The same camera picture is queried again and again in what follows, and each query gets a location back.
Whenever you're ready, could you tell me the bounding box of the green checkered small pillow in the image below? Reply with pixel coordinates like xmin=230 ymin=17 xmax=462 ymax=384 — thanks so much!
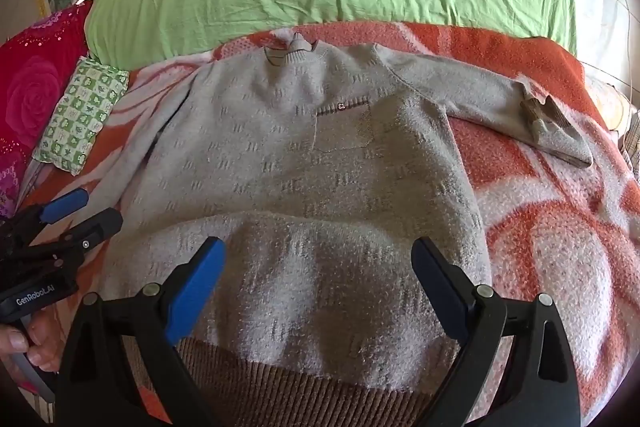
xmin=32 ymin=56 xmax=130 ymax=176

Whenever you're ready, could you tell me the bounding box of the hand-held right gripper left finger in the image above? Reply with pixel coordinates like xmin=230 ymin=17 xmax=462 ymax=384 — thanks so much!
xmin=54 ymin=236 xmax=227 ymax=427

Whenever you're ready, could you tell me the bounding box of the red floral quilt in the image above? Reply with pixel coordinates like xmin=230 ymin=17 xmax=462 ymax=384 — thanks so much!
xmin=0 ymin=0 xmax=96 ymax=222

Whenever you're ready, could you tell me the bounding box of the orange and white blanket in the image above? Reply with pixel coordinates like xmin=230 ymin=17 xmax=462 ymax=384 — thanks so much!
xmin=20 ymin=21 xmax=640 ymax=427

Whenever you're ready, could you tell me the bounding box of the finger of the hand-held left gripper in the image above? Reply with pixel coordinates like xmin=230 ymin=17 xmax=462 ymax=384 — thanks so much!
xmin=0 ymin=188 xmax=90 ymax=248
xmin=27 ymin=208 xmax=124 ymax=269

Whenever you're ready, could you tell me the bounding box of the grey knitted sweater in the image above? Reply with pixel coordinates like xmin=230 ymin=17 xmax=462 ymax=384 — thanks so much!
xmin=97 ymin=32 xmax=595 ymax=427

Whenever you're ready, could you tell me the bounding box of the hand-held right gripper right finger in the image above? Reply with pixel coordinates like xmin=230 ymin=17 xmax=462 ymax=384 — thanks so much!
xmin=410 ymin=236 xmax=583 ymax=427

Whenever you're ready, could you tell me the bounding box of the person's left hand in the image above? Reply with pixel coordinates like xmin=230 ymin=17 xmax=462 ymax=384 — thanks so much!
xmin=0 ymin=307 xmax=65 ymax=375

